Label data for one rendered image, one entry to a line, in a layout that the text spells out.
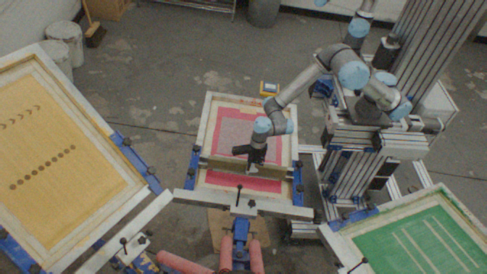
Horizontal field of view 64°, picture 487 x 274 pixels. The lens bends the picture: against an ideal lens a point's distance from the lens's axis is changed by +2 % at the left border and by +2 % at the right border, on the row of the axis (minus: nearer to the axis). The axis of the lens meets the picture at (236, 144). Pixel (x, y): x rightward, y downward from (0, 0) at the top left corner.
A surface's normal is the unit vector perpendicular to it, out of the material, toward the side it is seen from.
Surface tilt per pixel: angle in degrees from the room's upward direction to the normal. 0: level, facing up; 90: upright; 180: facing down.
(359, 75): 86
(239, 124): 0
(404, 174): 0
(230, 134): 0
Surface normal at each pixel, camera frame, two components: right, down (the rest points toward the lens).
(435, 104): 0.13, -0.66
